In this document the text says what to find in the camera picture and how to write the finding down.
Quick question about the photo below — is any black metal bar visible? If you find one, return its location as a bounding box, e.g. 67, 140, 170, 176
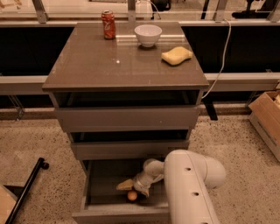
5, 157, 49, 224

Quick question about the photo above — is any cardboard box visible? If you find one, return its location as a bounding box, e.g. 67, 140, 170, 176
249, 91, 280, 161

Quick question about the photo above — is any grey drawer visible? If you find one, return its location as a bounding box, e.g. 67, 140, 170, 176
73, 159, 171, 224
51, 90, 201, 133
70, 129, 189, 160

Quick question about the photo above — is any yellow sponge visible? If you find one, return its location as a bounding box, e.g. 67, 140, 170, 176
161, 46, 193, 66

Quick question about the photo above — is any white cable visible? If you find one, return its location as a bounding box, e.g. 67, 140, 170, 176
200, 18, 232, 100

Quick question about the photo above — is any grey drawer cabinet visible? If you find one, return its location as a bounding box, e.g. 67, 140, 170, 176
42, 21, 210, 224

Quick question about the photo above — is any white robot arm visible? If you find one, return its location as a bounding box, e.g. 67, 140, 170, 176
116, 150, 226, 224

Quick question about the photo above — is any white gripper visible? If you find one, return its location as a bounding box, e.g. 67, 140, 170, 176
116, 172, 153, 198

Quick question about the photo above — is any grey bottom drawer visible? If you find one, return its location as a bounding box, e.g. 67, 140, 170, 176
73, 159, 171, 224

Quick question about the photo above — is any red soda can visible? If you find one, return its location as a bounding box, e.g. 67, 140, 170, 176
101, 10, 116, 39

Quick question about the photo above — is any small orange fruit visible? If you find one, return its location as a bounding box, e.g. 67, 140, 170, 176
127, 191, 137, 201

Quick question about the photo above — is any grey middle drawer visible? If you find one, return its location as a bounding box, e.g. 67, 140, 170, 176
70, 129, 189, 160

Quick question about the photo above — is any grey top drawer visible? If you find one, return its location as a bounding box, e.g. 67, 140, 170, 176
51, 90, 201, 133

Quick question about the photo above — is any grey horizontal railing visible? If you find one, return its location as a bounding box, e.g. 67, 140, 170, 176
0, 72, 280, 95

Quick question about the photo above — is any white ceramic bowl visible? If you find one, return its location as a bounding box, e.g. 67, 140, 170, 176
134, 24, 162, 47

